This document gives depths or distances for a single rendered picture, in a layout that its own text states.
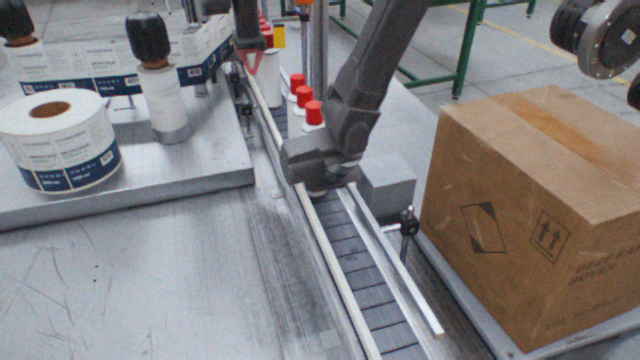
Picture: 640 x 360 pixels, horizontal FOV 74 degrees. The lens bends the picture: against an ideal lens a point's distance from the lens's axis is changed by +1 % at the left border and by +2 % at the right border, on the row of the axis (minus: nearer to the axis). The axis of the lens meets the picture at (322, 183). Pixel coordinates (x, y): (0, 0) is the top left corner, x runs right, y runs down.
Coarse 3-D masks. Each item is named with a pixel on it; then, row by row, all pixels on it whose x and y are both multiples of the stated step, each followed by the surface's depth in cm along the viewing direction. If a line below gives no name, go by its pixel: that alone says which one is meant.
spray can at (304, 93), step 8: (304, 88) 83; (312, 88) 83; (304, 96) 82; (312, 96) 83; (304, 104) 83; (296, 112) 84; (304, 112) 83; (296, 120) 85; (304, 120) 84; (296, 128) 86; (296, 136) 87
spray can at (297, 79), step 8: (296, 80) 86; (304, 80) 87; (296, 88) 87; (288, 96) 89; (296, 96) 88; (288, 104) 90; (296, 104) 88; (288, 112) 91; (288, 120) 92; (288, 128) 94
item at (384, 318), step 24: (336, 192) 90; (336, 216) 84; (336, 240) 79; (360, 240) 78; (360, 264) 74; (336, 288) 73; (360, 288) 70; (384, 288) 70; (384, 312) 66; (384, 336) 63; (408, 336) 63
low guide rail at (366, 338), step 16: (256, 96) 121; (272, 128) 104; (304, 192) 84; (304, 208) 83; (320, 224) 77; (320, 240) 74; (336, 272) 68; (352, 304) 63; (352, 320) 63; (368, 336) 59; (368, 352) 58
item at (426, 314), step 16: (288, 80) 115; (352, 192) 77; (368, 208) 73; (368, 224) 71; (384, 240) 67; (400, 272) 62; (416, 288) 60; (416, 304) 58; (432, 320) 56; (432, 336) 55
